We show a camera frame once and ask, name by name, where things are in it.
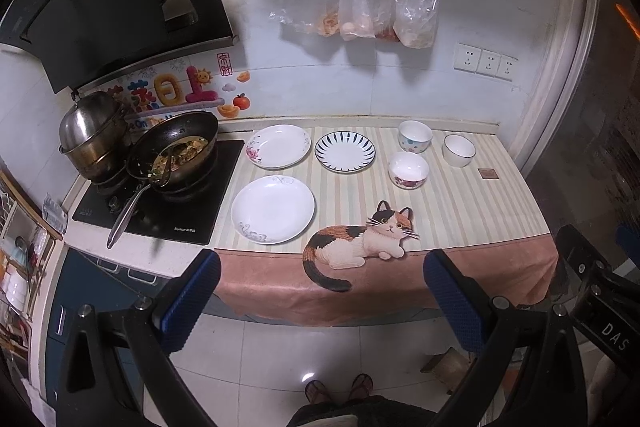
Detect white bowl red flowers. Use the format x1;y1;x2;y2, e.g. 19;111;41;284
387;150;430;190

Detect white bowl dark rim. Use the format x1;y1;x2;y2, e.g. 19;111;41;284
442;133;476;168

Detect white plate pink roses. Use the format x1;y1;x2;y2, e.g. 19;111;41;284
245;124;311;170

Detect white plate blue stripes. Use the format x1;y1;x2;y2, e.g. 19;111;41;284
314;131;376;174

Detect blue kitchen cabinet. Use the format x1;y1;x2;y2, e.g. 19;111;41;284
44;247;172;408

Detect small brown box on floor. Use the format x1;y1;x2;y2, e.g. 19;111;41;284
421;347;472;393

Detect black induction cooktop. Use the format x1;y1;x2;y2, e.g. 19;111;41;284
73;140;244;245

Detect white plate grey swirl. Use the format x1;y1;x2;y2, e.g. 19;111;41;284
231;176;316;245

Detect person right sandalled foot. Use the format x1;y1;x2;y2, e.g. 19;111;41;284
348;373;373;400

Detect person sandalled foot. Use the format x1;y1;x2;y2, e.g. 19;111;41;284
348;373;373;400
304;381;333;405

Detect black frying pan with food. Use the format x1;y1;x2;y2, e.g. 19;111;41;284
106;110;219;249

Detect striped cat table mat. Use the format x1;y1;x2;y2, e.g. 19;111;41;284
212;128;558;326

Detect person left sandalled foot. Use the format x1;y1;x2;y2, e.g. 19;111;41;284
304;381;333;405

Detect wooden side shelf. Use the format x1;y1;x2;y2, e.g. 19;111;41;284
1;166;62;361

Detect stainless steel pot with lid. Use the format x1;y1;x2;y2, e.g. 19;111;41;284
58;91;128;184

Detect clear plastic bag right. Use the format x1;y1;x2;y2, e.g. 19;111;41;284
373;0;439;50

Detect colourful festive wall sticker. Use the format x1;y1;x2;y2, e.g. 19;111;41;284
102;50;252;129

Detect white wall socket strip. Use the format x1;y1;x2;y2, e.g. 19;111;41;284
454;43;520;81

